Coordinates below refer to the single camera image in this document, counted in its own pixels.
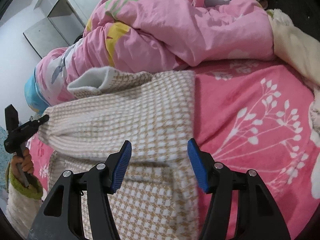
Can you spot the green cream sleeve forearm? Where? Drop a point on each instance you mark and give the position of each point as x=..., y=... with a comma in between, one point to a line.
x=23, y=203

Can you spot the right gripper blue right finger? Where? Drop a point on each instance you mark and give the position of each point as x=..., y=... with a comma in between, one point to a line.
x=258, y=215

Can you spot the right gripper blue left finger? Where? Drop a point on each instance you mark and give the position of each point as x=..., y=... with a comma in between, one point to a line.
x=60, y=216

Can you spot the pink patterned quilt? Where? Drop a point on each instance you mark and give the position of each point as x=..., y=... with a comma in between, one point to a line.
x=156, y=36

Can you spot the cream fleece blanket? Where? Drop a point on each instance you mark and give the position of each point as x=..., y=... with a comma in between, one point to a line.
x=300, y=51

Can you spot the beige houndstooth coat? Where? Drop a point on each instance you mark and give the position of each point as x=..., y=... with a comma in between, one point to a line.
x=155, y=112

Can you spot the white wardrobe cabinet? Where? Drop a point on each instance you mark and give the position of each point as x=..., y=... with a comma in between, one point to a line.
x=64, y=21

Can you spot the person's left hand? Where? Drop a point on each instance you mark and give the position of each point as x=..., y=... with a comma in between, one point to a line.
x=25, y=162

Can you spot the blue cartoon pillow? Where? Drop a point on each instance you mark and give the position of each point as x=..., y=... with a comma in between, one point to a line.
x=33, y=96

